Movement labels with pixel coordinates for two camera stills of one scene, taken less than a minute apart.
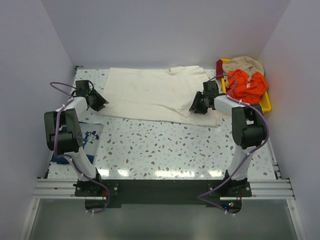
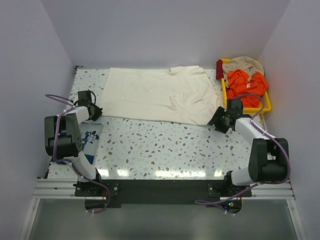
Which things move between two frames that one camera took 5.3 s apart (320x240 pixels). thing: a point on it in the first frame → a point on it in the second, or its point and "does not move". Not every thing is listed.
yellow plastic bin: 266,106 does not move
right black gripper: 200,103 → 220,120
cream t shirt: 164,93 does not move
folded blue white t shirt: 91,137 does not move
